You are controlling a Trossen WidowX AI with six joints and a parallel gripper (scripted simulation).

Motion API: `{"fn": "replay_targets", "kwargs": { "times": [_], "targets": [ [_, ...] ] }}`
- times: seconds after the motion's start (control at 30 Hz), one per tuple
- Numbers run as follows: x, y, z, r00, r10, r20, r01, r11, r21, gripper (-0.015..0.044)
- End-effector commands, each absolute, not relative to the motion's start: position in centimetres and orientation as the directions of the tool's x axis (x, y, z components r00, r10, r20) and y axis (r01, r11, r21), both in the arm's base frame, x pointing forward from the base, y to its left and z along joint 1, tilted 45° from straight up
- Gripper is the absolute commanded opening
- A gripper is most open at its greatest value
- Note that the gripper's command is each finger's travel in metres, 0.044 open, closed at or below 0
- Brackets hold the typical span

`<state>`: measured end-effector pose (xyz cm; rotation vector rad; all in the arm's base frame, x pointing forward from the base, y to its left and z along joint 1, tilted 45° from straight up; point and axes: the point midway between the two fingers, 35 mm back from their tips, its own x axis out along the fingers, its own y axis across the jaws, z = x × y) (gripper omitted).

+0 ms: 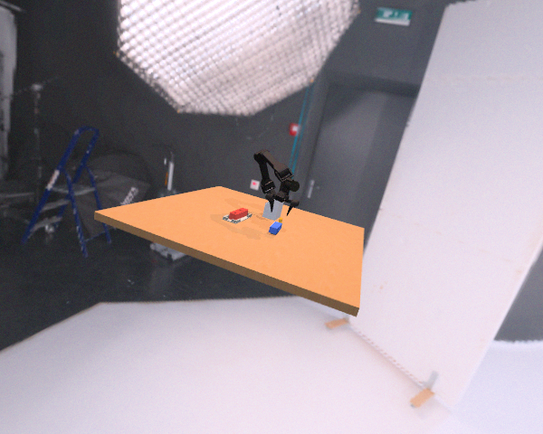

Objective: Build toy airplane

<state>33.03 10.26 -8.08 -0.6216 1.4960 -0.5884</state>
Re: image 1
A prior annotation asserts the blue rectangular block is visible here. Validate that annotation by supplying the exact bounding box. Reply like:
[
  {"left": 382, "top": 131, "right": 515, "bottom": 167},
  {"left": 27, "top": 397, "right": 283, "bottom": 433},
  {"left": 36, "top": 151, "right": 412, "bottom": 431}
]
[{"left": 269, "top": 222, "right": 282, "bottom": 234}]

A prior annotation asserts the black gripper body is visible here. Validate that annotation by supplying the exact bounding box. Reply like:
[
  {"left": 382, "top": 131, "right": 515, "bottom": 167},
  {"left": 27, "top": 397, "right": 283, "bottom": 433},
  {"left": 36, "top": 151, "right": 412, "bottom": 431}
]
[{"left": 265, "top": 187, "right": 299, "bottom": 206}]

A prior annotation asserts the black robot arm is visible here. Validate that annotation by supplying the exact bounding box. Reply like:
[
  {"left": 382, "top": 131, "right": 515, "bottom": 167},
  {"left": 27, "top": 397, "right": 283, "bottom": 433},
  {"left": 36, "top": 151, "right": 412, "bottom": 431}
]
[{"left": 254, "top": 149, "right": 300, "bottom": 203}]

